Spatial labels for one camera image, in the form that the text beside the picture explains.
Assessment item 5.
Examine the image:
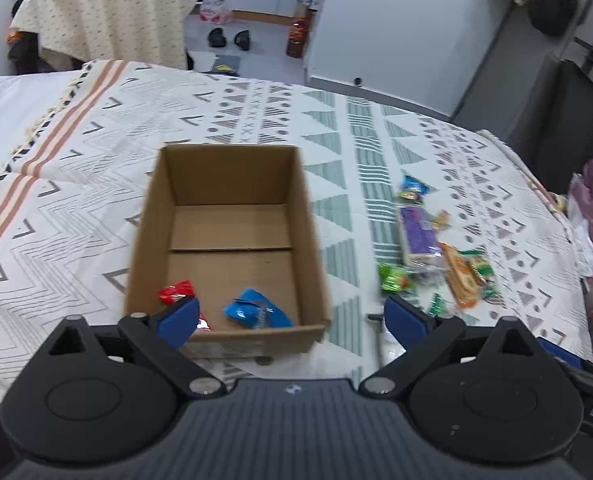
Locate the red sesame candy packet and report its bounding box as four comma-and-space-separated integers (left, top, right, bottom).
158, 280, 212, 332

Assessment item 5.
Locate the green jujube snack packet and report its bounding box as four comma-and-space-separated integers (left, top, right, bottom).
378, 262, 415, 295

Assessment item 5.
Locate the blue snack packet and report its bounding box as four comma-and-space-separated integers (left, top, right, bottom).
224, 288, 293, 330

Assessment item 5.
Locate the small peanut snack packet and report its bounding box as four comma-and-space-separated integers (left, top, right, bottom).
431, 210, 451, 232

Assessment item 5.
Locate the orange snack packet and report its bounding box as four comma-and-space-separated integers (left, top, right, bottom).
440, 243, 480, 309

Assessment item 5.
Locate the green biscuit packet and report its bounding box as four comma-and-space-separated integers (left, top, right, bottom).
459, 249, 501, 302

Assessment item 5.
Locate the purple cake roll packet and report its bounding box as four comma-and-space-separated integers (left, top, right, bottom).
397, 205, 445, 269

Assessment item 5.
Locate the brown cardboard box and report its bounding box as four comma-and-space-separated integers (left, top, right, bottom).
124, 144, 330, 358

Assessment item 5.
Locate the patterned bed blanket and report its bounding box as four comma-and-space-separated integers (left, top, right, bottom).
0, 61, 593, 400

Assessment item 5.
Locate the blue green plum packet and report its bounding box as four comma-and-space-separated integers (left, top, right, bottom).
399, 174, 430, 204

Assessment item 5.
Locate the black chair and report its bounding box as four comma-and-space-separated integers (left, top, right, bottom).
507, 58, 593, 194

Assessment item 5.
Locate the left black slipper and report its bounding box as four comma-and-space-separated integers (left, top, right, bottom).
208, 27, 227, 49

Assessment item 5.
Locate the black slipper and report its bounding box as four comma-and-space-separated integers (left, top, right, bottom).
208, 27, 227, 49
234, 29, 251, 52

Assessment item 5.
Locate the right black slipper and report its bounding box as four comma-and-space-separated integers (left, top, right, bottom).
234, 29, 251, 52

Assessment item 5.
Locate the dotted cream tablecloth table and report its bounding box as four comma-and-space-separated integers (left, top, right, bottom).
11, 0, 197, 70

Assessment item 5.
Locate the red white tissue pack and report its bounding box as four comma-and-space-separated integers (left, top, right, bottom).
199, 0, 232, 25

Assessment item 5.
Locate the red oil bottle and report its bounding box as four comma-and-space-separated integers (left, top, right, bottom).
286, 16, 309, 58

